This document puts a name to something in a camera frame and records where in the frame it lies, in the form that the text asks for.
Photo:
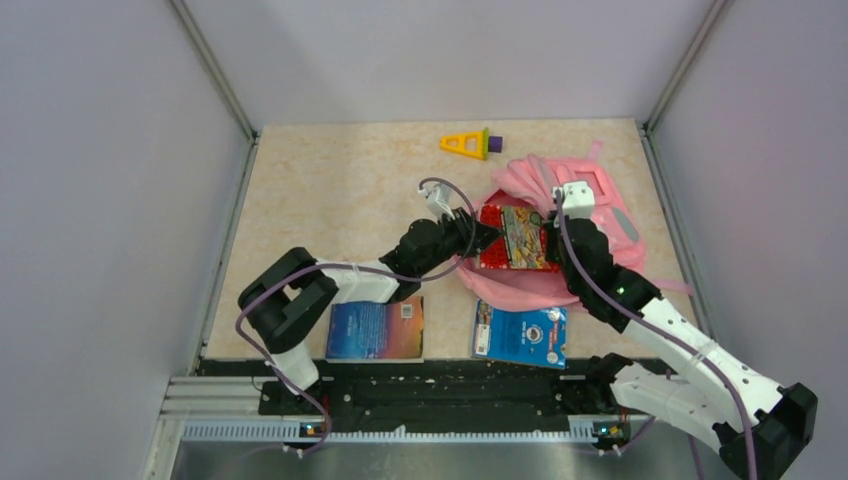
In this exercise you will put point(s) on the light blue paperback book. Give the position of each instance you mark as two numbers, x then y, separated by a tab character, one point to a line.
534	338

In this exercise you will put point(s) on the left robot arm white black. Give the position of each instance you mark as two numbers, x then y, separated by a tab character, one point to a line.
283	304

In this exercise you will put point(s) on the dark blue sunset book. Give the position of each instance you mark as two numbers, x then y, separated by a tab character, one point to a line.
367	332

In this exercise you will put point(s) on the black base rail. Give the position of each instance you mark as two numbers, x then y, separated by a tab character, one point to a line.
448	396

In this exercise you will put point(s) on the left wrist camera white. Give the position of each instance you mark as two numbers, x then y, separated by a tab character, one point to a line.
437	198

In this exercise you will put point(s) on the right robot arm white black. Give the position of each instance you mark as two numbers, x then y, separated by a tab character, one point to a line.
756	425

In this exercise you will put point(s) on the red 156-storey treehouse book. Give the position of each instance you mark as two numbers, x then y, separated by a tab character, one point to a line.
523	243

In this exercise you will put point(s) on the yellow triangle toy purple cap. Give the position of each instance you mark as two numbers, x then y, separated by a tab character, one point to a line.
476	144

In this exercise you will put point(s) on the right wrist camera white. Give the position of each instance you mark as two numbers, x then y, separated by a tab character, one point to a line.
574	199

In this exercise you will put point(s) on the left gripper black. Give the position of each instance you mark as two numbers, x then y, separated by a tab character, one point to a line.
462	224

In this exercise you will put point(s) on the pink student backpack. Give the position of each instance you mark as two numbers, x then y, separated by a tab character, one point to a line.
513	273

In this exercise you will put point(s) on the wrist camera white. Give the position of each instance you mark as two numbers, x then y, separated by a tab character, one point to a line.
437	198
574	199

